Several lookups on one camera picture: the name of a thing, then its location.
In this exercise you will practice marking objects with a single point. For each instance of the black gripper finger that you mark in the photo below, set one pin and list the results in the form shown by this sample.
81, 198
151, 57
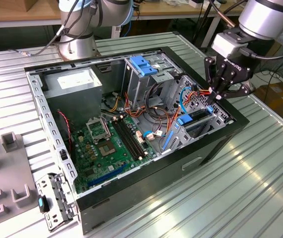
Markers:
208, 72
245, 89

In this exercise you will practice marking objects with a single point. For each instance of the hard disk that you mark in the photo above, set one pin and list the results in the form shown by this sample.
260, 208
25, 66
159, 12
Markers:
185, 119

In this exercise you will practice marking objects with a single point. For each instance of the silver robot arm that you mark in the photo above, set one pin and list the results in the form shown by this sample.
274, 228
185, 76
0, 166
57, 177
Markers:
77, 47

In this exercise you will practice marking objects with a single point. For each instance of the grey metal disk bay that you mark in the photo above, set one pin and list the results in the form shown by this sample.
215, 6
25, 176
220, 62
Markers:
181, 131

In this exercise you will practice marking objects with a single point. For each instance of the brown cardboard box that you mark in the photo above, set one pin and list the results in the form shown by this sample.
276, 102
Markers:
280, 99

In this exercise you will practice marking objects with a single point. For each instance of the black tripod stand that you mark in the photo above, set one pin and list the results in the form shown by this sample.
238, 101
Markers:
201, 27

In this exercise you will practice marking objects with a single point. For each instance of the blue plastic drive latch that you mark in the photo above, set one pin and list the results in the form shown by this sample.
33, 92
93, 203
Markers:
141, 64

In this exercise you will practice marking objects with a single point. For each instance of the small white box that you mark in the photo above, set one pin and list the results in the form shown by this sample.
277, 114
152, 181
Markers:
196, 3

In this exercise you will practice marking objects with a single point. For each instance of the grey optical drive cage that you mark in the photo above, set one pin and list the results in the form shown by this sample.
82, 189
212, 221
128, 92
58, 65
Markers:
135, 89

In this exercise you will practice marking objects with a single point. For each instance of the black RAM slot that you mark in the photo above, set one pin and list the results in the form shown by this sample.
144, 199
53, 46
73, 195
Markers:
134, 137
130, 138
127, 139
124, 139

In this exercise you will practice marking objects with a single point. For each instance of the black PC case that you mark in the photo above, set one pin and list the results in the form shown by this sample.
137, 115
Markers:
156, 178

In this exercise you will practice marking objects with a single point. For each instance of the CPU socket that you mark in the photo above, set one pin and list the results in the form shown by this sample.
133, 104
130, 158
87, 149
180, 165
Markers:
106, 149

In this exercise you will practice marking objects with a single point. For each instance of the grey power supply unit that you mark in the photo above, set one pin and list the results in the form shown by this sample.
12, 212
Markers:
72, 99

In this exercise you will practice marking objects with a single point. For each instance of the blue expansion slot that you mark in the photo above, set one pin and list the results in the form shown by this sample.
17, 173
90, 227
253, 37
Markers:
106, 176

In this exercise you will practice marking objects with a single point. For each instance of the green motherboard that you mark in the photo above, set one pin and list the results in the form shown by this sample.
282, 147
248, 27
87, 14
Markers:
99, 171

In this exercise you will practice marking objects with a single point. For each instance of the grey parts rack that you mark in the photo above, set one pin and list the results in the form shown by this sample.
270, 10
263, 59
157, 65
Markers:
7, 168

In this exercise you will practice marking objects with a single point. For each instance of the wooden desk with white frame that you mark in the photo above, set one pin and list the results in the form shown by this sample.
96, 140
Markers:
161, 10

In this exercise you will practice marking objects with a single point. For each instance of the brown square base plate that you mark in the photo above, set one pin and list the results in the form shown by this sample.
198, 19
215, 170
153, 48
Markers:
56, 46

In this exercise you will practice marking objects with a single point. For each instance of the metal expansion bracket retainer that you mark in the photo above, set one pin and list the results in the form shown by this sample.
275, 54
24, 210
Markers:
44, 184

